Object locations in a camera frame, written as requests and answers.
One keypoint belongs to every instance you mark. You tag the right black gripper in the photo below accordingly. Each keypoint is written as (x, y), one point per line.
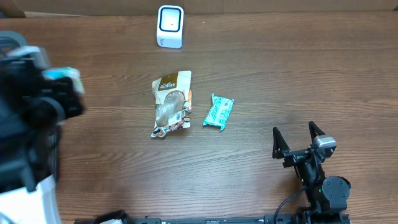
(281, 149)

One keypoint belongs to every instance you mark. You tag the teal snack bar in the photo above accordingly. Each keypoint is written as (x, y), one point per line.
(219, 112)

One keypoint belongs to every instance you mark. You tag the brown snack pouch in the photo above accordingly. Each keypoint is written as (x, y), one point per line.
(173, 103)

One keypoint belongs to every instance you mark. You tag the small teal tissue pack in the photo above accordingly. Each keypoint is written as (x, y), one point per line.
(72, 73)

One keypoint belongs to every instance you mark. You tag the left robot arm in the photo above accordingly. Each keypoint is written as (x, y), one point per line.
(36, 99)

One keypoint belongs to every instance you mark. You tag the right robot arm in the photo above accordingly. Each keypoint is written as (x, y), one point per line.
(327, 196)

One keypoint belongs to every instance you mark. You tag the white barcode scanner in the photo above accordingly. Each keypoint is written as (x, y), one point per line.
(169, 32)

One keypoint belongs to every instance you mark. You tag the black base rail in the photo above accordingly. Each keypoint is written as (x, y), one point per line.
(121, 216)

